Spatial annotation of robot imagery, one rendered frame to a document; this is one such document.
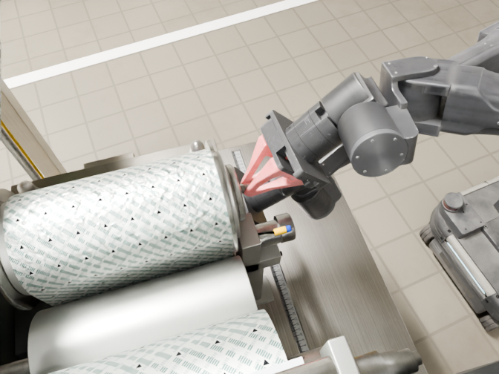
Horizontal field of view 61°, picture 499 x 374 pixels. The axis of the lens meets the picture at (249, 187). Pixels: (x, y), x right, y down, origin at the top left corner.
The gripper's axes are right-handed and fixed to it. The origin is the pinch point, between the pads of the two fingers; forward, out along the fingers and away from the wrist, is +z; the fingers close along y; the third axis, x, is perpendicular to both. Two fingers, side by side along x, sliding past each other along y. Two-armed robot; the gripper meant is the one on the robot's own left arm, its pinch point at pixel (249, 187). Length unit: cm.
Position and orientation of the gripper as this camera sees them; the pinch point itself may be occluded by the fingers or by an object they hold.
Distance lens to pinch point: 56.8
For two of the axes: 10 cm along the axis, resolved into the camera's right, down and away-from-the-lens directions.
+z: -7.0, 5.6, 4.3
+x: -6.3, -2.2, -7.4
